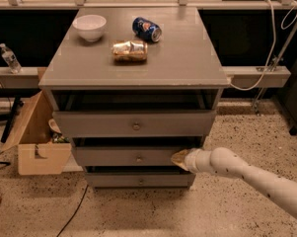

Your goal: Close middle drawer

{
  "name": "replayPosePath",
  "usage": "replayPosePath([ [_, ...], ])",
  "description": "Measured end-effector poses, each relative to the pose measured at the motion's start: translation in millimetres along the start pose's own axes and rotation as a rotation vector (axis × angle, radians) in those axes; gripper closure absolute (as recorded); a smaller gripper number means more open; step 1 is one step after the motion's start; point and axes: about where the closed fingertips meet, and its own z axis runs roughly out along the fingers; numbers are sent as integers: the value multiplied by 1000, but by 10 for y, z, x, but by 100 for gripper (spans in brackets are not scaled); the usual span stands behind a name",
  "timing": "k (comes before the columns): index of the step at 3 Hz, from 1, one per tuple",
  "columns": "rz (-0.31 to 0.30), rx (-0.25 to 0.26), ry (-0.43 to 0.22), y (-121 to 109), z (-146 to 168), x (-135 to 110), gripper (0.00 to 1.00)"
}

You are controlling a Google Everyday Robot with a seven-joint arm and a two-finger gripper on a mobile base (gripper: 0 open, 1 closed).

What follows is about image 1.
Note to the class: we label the yellow foam-covered gripper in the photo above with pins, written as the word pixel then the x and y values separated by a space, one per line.
pixel 191 159

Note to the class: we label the grey drawer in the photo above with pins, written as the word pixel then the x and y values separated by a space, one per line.
pixel 125 156
pixel 139 180
pixel 134 124

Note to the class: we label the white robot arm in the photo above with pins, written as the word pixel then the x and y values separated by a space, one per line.
pixel 224 162

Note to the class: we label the grey bottom drawer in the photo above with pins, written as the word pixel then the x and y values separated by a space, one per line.
pixel 139 180

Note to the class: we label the grey drawer cabinet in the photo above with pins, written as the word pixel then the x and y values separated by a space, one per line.
pixel 181 74

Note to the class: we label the grey top drawer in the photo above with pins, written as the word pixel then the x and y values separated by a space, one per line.
pixel 134 124

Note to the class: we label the crushed gold snack can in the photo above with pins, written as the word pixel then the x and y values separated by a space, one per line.
pixel 130 50

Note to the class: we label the blue soda can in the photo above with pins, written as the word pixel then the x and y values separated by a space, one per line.
pixel 146 30

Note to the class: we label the open cardboard box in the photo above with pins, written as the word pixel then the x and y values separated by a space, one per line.
pixel 30 134

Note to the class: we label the white ceramic bowl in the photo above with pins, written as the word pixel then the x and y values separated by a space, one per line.
pixel 90 27

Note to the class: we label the black pole stand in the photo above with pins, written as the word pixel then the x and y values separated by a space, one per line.
pixel 17 102

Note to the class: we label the clear plastic water bottle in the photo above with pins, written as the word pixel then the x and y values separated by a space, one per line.
pixel 10 58

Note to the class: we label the grey metal rail shelf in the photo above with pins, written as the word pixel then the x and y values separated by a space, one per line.
pixel 240 76

